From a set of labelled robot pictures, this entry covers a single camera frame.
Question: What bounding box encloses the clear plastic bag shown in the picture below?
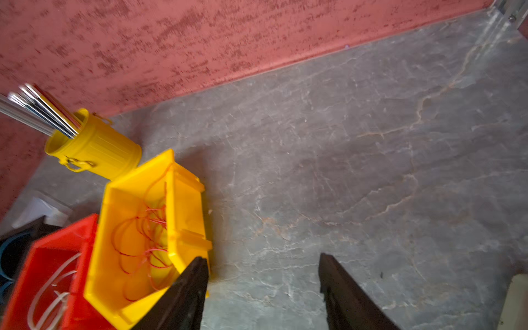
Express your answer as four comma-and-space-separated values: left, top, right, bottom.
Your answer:
11, 191, 72, 228

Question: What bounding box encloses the yellow metal cup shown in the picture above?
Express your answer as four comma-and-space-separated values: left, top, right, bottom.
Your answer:
45, 109, 142, 180

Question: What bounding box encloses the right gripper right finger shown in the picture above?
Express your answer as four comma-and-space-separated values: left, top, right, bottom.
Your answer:
318, 253, 398, 329

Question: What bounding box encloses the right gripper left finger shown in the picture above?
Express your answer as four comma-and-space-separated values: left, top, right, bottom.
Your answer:
133, 257, 209, 330

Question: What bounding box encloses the black plastic bin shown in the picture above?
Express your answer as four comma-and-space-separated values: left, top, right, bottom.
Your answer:
1, 216, 61, 310

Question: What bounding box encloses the red cable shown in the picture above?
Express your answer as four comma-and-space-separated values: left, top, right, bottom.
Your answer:
110, 164, 178, 303

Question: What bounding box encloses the yellow plastic bin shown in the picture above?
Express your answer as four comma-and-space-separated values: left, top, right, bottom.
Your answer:
84, 149, 213, 329

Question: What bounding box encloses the right corner aluminium post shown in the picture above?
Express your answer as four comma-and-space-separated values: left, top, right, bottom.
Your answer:
494, 0, 528, 29

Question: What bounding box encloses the bundle of metal rods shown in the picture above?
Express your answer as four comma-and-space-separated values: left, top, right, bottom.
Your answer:
6, 83, 82, 139

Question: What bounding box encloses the red plastic bin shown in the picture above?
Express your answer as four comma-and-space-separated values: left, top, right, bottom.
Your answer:
1, 214, 112, 329

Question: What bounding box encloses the white cable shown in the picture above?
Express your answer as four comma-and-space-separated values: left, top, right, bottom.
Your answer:
26, 251, 83, 330

